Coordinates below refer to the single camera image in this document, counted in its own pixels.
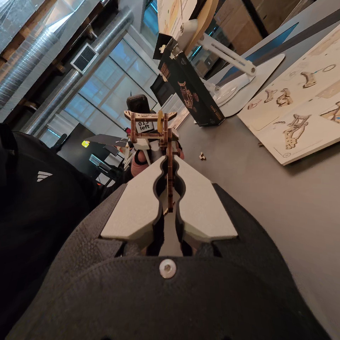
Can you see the person's left hand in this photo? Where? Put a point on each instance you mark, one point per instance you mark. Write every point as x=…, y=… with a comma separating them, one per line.
x=136, y=168

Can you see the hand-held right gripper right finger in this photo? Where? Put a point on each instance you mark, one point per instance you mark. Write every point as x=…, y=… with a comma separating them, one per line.
x=207, y=212

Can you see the pale zigzag wooden piece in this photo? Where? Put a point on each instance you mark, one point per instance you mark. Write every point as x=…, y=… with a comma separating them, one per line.
x=203, y=156

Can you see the silver round air duct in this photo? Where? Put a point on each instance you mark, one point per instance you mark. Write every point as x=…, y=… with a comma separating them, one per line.
x=34, y=66
x=106, y=39

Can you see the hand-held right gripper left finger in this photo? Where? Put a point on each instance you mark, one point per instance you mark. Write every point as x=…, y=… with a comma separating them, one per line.
x=127, y=212

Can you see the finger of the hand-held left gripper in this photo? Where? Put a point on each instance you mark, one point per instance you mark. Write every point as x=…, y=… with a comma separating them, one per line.
x=140, y=145
x=156, y=154

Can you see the wooden model assembly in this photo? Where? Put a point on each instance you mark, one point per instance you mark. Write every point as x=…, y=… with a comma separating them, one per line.
x=169, y=183

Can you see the black model kit box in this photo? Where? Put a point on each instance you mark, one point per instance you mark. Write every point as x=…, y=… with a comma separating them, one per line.
x=191, y=87

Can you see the white air vent grille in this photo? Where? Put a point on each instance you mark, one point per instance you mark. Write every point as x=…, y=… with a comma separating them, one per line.
x=83, y=58

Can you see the white adjustable stand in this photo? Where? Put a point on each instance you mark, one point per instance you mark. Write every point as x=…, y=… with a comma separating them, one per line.
x=239, y=101

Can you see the wooden stand board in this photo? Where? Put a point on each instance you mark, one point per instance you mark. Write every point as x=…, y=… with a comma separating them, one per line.
x=204, y=24

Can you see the person's black jacket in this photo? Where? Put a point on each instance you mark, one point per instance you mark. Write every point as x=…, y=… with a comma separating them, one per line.
x=39, y=212

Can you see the instruction booklet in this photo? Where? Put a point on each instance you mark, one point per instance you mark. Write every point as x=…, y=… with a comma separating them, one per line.
x=305, y=132

